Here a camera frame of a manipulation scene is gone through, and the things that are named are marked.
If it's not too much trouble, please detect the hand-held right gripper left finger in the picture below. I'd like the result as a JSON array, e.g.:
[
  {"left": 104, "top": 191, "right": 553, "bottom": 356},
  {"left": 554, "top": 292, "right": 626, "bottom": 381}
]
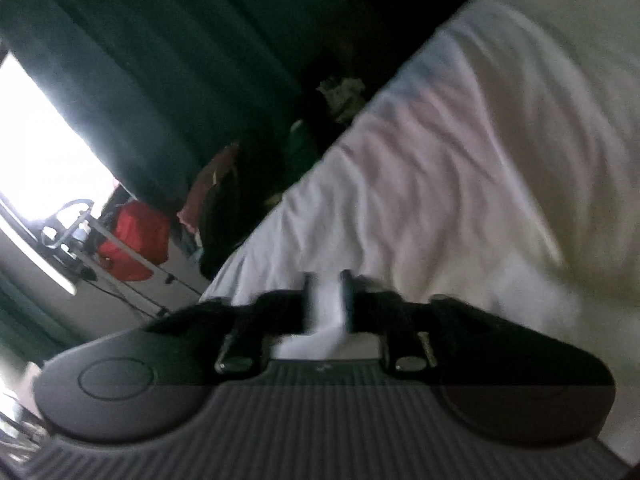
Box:
[{"left": 145, "top": 272, "right": 321, "bottom": 373}]

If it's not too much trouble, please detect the bed with pale sheet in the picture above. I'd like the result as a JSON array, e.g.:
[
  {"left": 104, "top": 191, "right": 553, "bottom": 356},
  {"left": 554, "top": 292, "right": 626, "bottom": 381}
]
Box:
[{"left": 200, "top": 0, "right": 640, "bottom": 461}]

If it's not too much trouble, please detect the dark framed window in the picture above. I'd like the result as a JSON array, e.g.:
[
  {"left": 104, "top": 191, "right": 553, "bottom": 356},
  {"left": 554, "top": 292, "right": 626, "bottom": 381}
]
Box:
[{"left": 0, "top": 50, "right": 121, "bottom": 226}]

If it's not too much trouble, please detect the garment steamer stand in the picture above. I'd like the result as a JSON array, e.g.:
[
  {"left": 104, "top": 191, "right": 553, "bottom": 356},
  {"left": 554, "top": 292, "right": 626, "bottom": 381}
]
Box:
[{"left": 40, "top": 199, "right": 201, "bottom": 318}]

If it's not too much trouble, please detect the white knit garment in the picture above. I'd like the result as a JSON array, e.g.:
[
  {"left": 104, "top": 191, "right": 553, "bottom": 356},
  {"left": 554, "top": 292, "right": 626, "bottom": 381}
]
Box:
[{"left": 277, "top": 85, "right": 640, "bottom": 361}]

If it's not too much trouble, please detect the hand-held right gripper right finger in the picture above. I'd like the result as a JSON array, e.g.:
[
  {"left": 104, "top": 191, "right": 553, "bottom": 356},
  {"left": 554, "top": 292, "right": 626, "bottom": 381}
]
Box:
[{"left": 340, "top": 270, "right": 506, "bottom": 373}]

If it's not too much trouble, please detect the narrow green curtain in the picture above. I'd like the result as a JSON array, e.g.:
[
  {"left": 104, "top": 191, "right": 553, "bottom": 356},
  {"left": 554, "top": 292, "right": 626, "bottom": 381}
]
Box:
[{"left": 0, "top": 270, "right": 76, "bottom": 361}]

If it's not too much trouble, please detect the red bag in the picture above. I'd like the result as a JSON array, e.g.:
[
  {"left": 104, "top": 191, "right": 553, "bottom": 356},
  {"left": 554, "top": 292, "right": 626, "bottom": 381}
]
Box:
[{"left": 97, "top": 200, "right": 171, "bottom": 281}]

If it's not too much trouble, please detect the wide green curtain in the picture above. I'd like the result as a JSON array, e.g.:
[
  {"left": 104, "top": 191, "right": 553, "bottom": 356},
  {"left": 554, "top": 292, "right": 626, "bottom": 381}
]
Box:
[{"left": 0, "top": 0, "right": 366, "bottom": 201}]

